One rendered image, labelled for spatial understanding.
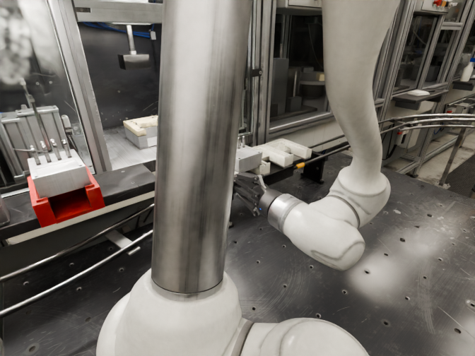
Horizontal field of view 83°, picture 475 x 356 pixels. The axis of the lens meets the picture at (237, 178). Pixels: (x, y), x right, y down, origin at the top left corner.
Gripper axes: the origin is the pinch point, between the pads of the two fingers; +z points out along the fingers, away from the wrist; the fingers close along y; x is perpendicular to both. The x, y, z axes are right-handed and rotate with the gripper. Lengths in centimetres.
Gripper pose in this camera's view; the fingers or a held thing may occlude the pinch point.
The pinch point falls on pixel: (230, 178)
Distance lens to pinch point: 81.6
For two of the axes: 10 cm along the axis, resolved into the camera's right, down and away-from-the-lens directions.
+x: -7.9, 2.9, -5.4
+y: 0.0, -8.8, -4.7
